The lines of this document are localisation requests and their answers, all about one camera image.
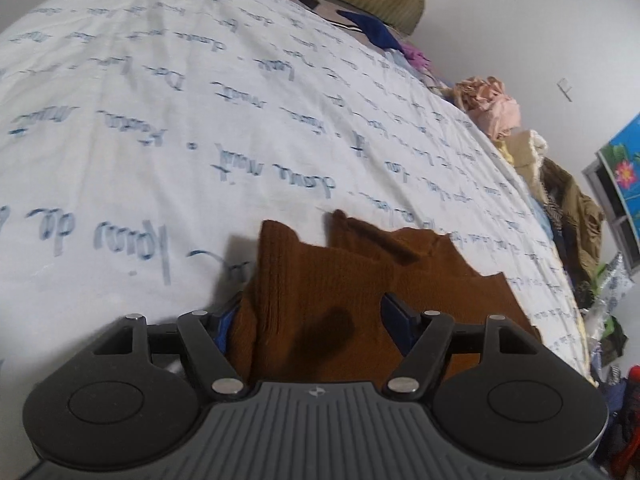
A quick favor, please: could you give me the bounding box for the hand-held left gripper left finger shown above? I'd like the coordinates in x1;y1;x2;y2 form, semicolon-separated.
93;305;251;401

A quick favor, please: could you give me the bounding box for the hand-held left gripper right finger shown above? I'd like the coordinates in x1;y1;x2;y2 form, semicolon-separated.
380;292;544;401

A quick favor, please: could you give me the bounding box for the brown knit sweater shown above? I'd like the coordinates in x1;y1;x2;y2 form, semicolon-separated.
227;209;544;386

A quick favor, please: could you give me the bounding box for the olive jacket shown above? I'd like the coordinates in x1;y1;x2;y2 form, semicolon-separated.
537;157;607;282

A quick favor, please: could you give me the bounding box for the cream knit cloth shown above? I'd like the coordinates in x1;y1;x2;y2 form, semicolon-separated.
494;130;549;172

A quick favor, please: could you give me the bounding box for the white printed bed sheet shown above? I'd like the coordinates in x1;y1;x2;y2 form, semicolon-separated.
0;0;597;392

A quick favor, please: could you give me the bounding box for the white blue patterned cloth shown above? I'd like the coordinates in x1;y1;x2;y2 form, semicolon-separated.
584;254;632;322

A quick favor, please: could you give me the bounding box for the dark green cloth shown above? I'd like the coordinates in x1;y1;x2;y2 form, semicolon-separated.
594;317;629;367

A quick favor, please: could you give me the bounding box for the pink crumpled cloth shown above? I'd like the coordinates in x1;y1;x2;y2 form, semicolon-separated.
452;76;522;142

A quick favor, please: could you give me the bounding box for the red cloth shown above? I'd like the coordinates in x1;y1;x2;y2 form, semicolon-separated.
612;364;640;472

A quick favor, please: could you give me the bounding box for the purple garment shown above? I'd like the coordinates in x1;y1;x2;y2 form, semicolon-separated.
400;42;434;74

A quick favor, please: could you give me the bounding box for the blue floral picture board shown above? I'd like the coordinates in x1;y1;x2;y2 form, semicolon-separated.
595;112;640;247

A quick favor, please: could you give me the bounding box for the dark blue garment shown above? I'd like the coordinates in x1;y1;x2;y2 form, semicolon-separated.
336;9;407;53

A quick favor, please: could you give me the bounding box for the beige striped pillow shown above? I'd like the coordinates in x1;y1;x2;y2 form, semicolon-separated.
264;0;363;27

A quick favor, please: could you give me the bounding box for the grey window frame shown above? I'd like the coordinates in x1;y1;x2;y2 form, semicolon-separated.
582;157;640;272

